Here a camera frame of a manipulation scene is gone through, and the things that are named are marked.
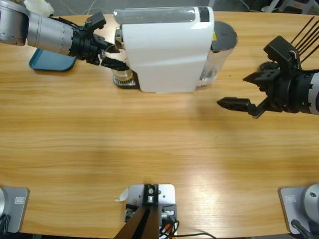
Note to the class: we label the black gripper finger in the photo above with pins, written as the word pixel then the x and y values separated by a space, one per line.
pixel 261 76
pixel 115 64
pixel 111 47
pixel 236 103

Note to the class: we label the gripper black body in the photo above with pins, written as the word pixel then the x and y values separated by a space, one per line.
pixel 281 92
pixel 87 47

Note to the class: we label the clear drinking glass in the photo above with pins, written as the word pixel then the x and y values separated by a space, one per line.
pixel 122 73

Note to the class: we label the white capsule coffee machine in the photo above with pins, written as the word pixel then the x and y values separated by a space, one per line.
pixel 164 54

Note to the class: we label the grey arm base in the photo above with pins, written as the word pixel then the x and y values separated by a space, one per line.
pixel 17 206
pixel 294 206

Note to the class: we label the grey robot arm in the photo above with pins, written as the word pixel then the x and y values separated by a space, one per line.
pixel 306 92
pixel 37 32

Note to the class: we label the teal plastic tray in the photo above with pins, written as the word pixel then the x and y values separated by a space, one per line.
pixel 49 63

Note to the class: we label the black capsule holder with rods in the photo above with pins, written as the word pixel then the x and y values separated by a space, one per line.
pixel 306 39

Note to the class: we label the white foam block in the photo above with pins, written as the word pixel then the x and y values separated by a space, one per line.
pixel 41 6

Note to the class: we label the white paper tab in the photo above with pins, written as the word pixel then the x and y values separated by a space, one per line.
pixel 123 195

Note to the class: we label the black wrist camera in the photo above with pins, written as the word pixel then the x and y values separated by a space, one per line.
pixel 96 21

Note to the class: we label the grey metal frame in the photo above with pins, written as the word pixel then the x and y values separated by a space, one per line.
pixel 270 7

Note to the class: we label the white mount block dark post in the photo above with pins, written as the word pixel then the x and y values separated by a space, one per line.
pixel 164 194

